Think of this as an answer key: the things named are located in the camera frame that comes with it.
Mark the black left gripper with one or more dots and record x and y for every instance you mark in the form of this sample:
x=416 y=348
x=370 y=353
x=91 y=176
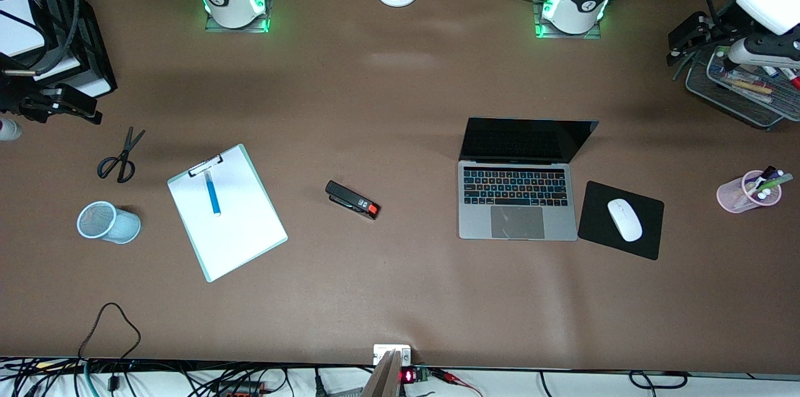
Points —
x=720 y=27

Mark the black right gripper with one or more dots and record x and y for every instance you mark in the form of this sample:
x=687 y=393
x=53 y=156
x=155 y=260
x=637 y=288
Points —
x=19 y=99

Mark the silver laptop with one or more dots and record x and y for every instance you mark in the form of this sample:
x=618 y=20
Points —
x=517 y=203

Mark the white marker with blue cap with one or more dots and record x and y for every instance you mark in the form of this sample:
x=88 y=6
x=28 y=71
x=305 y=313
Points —
x=770 y=71

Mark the white marker with red cap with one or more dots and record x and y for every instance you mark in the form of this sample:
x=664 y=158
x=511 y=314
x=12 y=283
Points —
x=790 y=77

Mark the black capped marker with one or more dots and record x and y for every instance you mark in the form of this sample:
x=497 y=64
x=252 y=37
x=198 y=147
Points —
x=765 y=175

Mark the green marker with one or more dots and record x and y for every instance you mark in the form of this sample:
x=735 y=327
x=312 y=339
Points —
x=778 y=182

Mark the black stacked document tray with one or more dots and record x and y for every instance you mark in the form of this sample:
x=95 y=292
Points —
x=94 y=53

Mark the black scissors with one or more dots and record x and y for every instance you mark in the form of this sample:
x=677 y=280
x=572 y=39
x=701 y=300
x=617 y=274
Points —
x=124 y=156

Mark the coloured pencil pack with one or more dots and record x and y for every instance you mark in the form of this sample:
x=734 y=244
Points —
x=750 y=87

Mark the black mesh desk organizer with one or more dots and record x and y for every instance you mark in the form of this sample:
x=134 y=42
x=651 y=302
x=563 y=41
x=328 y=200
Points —
x=750 y=110

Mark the white paper stack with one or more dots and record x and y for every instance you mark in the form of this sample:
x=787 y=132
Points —
x=19 y=28

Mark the blue mesh pen cup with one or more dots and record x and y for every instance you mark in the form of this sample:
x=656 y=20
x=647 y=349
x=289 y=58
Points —
x=112 y=225

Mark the pink mesh pen cup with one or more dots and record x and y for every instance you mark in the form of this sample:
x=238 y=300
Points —
x=731 y=197

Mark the white computer mouse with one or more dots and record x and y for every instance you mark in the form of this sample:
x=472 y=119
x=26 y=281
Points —
x=625 y=220

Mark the light green clipboard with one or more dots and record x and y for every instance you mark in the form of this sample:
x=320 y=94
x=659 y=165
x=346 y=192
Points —
x=199 y=259

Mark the white clipped paper sheet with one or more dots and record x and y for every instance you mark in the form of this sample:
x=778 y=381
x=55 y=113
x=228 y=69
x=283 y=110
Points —
x=237 y=228

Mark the black mouse pad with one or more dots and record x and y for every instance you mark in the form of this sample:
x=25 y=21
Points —
x=594 y=228

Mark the black stapler with red tip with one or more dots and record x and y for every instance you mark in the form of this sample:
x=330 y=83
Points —
x=350 y=199

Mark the small white box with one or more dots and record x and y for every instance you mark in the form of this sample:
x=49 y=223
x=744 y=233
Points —
x=384 y=350

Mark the wooden stand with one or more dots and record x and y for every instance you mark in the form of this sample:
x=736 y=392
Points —
x=384 y=379

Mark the red display module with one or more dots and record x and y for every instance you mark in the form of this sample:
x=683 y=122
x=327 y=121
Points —
x=408 y=376

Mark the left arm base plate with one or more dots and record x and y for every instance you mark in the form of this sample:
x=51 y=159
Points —
x=594 y=34

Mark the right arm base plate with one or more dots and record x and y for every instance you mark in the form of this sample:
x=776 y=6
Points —
x=215 y=27

